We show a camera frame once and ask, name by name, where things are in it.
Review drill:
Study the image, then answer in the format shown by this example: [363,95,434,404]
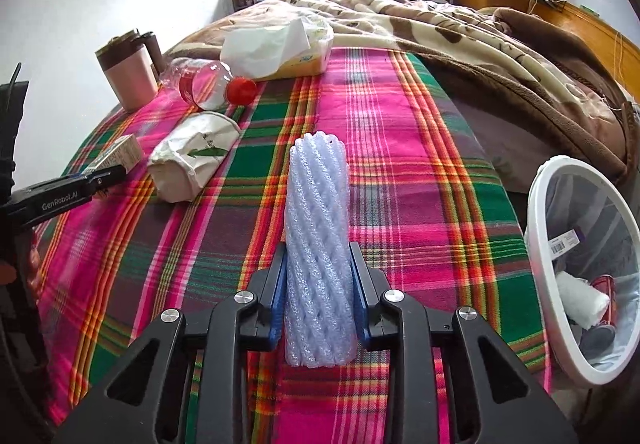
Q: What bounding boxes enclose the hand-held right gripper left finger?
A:
[52,251,288,444]

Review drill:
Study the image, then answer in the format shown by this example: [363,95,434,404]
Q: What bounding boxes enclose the small brown carton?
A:
[85,134,145,177]

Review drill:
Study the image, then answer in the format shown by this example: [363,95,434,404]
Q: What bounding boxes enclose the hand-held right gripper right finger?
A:
[349,241,581,444]

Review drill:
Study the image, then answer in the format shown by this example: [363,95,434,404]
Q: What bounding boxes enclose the plaid bed cover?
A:
[32,46,554,444]

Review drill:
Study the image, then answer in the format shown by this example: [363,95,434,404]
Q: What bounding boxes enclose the tissue pack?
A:
[220,14,335,81]

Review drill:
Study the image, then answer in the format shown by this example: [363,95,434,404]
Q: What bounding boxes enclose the white round waste bin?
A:
[523,156,640,388]

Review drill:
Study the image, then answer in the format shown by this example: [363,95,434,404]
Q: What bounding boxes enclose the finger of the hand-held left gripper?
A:
[75,165,128,201]

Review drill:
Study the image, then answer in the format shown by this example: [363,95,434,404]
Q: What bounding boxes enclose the wooden bed headboard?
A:
[529,0,640,100]

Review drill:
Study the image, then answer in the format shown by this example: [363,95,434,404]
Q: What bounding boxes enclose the crumpled leaf print paper cup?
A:
[147,111,241,205]

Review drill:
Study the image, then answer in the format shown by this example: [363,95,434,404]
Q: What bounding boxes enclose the brown beige patterned blanket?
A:
[170,0,640,185]

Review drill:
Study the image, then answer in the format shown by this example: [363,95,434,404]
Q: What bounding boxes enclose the pink tumbler with brown lid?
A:
[96,28,166,114]

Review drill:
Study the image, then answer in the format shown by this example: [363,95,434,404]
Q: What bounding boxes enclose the white foam net sleeve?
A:
[283,134,359,368]

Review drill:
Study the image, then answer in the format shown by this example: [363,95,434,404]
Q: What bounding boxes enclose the white crumpled paper roll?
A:
[555,270,611,330]

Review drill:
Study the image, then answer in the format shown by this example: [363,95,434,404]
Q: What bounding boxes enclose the clear bottle with red cap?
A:
[159,58,259,111]

